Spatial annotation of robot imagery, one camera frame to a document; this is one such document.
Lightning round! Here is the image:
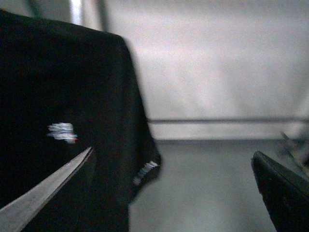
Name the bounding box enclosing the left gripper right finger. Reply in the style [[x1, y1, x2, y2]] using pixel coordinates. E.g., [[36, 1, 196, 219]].
[[251, 151, 309, 232]]

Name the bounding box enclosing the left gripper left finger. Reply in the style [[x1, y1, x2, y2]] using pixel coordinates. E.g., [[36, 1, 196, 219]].
[[0, 147, 93, 232]]

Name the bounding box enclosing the black printed t-shirt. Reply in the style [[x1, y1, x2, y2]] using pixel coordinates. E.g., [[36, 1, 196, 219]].
[[0, 10, 161, 232]]

